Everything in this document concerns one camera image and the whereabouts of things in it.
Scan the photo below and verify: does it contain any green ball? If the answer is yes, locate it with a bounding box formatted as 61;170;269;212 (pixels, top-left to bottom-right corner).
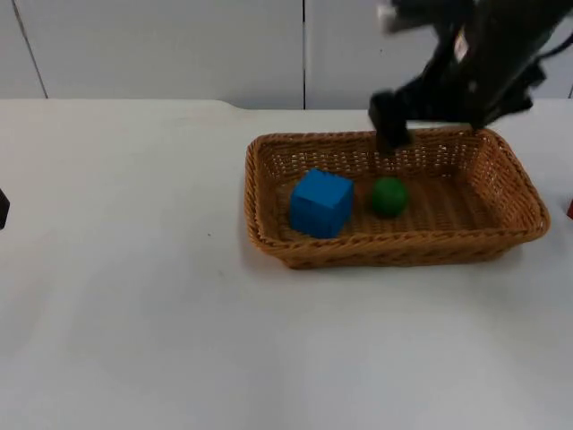
371;176;410;219

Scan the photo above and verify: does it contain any brown wicker basket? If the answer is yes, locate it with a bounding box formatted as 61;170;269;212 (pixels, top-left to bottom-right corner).
244;126;552;271

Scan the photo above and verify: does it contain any black cable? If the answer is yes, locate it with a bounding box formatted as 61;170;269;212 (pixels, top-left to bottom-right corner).
536;35;573;60

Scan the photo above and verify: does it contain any blue cube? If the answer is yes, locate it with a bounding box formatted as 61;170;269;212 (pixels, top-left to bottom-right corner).
289;168;355;239

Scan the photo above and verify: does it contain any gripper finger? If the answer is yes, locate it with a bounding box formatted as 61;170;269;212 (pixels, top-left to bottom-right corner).
0;187;12;232

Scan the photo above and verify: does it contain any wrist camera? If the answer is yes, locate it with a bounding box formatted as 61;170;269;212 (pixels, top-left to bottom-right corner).
375;0;453;35

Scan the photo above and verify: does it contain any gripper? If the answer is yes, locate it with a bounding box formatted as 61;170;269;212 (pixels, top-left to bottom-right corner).
368;21;536;152

